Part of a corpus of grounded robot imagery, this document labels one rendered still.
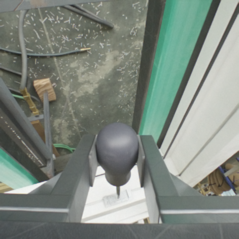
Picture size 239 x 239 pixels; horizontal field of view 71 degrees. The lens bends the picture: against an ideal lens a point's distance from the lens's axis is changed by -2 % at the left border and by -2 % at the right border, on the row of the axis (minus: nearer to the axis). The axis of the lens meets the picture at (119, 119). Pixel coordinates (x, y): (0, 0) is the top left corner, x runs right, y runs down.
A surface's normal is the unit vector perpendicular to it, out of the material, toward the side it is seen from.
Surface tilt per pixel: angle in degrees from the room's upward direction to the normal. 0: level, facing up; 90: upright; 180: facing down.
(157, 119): 0
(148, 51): 90
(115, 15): 0
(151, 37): 90
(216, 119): 90
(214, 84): 90
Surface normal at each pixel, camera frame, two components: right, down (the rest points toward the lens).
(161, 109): 0.29, 0.77
